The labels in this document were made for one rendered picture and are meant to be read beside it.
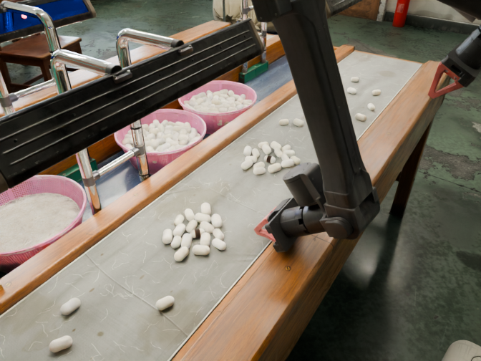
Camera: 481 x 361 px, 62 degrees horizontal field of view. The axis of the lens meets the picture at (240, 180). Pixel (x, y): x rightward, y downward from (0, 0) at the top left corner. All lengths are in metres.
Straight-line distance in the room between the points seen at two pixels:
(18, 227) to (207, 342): 0.52
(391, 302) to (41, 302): 1.33
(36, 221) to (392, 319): 1.30
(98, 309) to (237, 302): 0.25
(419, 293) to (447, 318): 0.13
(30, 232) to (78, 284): 0.21
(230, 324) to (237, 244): 0.21
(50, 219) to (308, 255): 0.58
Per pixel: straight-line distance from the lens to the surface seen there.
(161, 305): 0.74
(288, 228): 0.76
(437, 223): 2.22
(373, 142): 1.19
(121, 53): 0.88
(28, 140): 0.58
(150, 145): 1.20
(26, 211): 1.05
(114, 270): 0.84
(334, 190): 0.63
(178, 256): 0.81
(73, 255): 0.87
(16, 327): 0.82
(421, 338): 1.72
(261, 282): 0.75
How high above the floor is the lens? 1.34
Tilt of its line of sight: 36 degrees down
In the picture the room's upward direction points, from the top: straight up
